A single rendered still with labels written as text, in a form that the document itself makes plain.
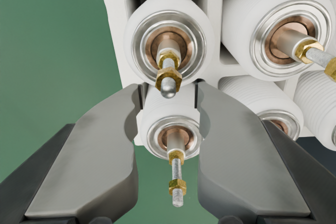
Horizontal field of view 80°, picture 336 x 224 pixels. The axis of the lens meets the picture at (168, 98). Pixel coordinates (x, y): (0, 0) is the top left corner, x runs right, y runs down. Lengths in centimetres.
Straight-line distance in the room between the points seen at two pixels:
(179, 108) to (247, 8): 13
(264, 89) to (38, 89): 52
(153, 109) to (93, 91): 31
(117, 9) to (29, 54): 34
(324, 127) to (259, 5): 18
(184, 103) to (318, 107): 18
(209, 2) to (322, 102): 20
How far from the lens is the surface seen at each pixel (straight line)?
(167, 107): 25
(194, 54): 21
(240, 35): 22
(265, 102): 27
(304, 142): 65
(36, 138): 72
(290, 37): 22
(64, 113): 62
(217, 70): 30
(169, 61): 16
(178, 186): 21
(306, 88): 36
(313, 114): 34
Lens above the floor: 45
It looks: 60 degrees down
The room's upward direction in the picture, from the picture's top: 179 degrees counter-clockwise
